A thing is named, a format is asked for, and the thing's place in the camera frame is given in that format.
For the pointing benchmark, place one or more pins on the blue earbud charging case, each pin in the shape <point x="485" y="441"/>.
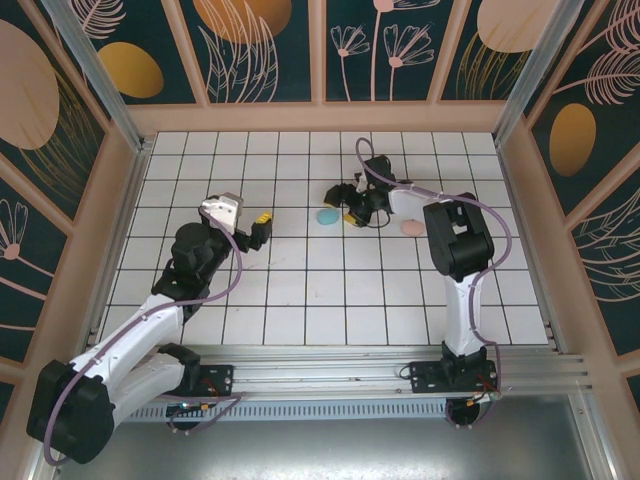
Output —
<point x="327" y="217"/>

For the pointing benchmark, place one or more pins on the pink earbud charging case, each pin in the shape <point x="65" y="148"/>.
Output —
<point x="412" y="228"/>

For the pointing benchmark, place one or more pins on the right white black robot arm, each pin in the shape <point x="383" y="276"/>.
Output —
<point x="460" y="240"/>

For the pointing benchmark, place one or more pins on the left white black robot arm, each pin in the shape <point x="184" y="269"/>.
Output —
<point x="135" y="340"/>

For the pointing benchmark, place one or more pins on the aluminium table side rail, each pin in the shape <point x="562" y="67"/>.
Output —
<point x="120" y="240"/>
<point x="531" y="250"/>

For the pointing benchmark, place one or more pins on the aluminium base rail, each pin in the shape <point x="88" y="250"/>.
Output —
<point x="320" y="372"/>

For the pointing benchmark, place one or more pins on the aluminium corner post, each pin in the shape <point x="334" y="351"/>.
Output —
<point x="535" y="70"/>
<point x="100" y="85"/>

